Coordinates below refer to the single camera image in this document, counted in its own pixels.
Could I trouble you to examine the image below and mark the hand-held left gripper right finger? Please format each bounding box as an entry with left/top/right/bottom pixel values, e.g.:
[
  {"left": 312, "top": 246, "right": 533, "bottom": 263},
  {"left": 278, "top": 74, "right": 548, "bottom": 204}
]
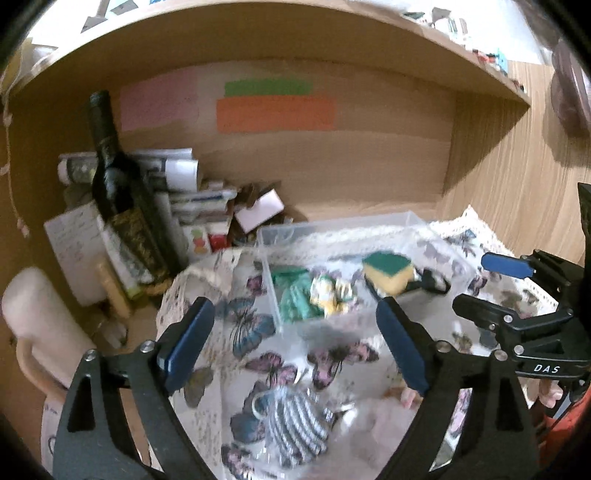
[{"left": 375, "top": 296, "right": 542, "bottom": 480}]

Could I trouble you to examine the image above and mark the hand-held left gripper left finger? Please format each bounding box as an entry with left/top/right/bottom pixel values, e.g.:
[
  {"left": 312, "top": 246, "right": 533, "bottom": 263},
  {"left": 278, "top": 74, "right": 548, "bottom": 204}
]
[{"left": 48, "top": 296, "right": 217, "bottom": 480}]

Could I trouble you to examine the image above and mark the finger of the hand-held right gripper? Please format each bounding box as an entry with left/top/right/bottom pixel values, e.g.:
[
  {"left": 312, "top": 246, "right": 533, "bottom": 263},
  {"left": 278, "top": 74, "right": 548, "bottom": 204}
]
[
  {"left": 480, "top": 249, "right": 587, "bottom": 296},
  {"left": 451, "top": 293, "right": 575, "bottom": 356}
]

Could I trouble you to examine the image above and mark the clear plastic storage box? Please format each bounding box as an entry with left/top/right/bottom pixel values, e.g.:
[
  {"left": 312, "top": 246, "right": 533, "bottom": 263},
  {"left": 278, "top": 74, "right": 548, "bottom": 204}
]
[{"left": 255, "top": 211, "right": 477, "bottom": 334}]

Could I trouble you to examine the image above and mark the black white striped knitted pouch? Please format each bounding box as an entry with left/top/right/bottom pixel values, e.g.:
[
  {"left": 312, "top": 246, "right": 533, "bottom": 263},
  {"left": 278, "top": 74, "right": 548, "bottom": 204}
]
[{"left": 250, "top": 384, "right": 334, "bottom": 470}]

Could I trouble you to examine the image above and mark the person's right hand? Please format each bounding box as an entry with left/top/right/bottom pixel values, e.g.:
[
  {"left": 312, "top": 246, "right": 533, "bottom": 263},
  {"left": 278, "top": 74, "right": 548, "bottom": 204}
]
[{"left": 536, "top": 379, "right": 567, "bottom": 411}]

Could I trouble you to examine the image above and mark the red cloth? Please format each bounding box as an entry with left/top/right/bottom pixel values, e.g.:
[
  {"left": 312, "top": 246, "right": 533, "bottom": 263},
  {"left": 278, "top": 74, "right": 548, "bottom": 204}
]
[{"left": 540, "top": 397, "right": 591, "bottom": 462}]

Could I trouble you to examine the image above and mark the yellow green sponge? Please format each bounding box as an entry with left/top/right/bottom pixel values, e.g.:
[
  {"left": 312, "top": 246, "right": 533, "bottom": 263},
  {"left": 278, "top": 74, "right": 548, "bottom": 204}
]
[{"left": 361, "top": 250, "right": 415, "bottom": 296}]

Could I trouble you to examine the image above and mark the butterfly printed tablecloth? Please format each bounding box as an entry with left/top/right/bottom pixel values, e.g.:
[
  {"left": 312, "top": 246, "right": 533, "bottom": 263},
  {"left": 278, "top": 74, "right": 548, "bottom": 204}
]
[{"left": 156, "top": 205, "right": 561, "bottom": 480}]

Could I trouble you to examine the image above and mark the yellow white cloth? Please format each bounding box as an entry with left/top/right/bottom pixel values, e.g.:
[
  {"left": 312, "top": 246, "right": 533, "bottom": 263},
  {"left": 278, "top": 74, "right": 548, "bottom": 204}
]
[{"left": 308, "top": 272, "right": 359, "bottom": 317}]

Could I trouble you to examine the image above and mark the fruit print carton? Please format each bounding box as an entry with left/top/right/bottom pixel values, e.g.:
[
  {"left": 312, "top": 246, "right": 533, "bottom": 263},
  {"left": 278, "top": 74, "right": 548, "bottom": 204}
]
[{"left": 185, "top": 224, "right": 211, "bottom": 257}]

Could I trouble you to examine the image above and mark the red white small box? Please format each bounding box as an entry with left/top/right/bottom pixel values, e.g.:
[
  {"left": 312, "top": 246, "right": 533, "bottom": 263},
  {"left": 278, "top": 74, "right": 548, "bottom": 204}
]
[{"left": 208, "top": 222, "right": 232, "bottom": 253}]

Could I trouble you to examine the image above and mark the green cloth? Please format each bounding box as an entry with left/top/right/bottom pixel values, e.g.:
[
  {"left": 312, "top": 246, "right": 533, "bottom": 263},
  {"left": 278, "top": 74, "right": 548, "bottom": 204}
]
[{"left": 270, "top": 268, "right": 327, "bottom": 324}]

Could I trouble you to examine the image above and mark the white mug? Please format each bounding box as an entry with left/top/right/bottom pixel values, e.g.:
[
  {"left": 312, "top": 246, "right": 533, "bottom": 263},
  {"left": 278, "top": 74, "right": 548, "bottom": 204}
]
[{"left": 1, "top": 268, "right": 100, "bottom": 389}]

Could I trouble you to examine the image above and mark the white card box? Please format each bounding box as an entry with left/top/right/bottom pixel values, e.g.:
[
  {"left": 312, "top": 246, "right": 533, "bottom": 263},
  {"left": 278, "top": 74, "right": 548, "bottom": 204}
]
[{"left": 233, "top": 189, "right": 285, "bottom": 234}]

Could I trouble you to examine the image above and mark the white notepad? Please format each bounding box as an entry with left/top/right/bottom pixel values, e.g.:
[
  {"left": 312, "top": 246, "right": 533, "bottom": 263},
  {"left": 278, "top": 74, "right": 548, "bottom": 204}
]
[{"left": 43, "top": 203, "right": 112, "bottom": 306}]

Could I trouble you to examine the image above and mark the stack of papers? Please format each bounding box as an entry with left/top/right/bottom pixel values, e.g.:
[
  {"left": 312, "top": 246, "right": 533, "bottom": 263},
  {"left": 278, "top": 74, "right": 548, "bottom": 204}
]
[{"left": 57, "top": 148, "right": 239, "bottom": 223}]

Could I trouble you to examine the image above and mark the dark wine bottle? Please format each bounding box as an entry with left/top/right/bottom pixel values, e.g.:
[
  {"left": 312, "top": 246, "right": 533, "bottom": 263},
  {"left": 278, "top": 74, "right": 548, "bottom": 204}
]
[{"left": 87, "top": 90, "right": 186, "bottom": 288}]

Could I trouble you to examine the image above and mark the wooden shelf cabinet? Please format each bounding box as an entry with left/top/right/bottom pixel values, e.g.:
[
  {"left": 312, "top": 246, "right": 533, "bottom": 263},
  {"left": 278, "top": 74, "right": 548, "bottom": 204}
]
[{"left": 0, "top": 0, "right": 591, "bottom": 333}]

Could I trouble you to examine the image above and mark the brown round object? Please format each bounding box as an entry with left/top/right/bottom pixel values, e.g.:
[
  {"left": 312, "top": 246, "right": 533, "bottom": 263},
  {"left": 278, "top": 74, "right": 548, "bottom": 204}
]
[{"left": 549, "top": 39, "right": 591, "bottom": 138}]

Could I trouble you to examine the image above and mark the row of small shelf items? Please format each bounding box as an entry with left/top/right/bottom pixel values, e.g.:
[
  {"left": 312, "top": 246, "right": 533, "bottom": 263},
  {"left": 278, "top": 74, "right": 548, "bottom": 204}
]
[{"left": 401, "top": 6, "right": 528, "bottom": 92}]

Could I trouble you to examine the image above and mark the pink paper sheet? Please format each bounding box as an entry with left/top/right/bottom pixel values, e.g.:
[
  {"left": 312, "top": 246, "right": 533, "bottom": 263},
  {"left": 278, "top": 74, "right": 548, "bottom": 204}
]
[{"left": 119, "top": 69, "right": 199, "bottom": 133}]

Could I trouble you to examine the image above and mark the orange paper strip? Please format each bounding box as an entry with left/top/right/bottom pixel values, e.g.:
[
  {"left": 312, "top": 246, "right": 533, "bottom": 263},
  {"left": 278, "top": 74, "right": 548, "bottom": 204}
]
[{"left": 216, "top": 96, "right": 337, "bottom": 135}]

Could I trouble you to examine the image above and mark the green paper strip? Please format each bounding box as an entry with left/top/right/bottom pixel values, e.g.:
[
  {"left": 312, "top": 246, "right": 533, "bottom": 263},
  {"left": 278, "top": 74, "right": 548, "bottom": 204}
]
[{"left": 224, "top": 79, "right": 314, "bottom": 98}]

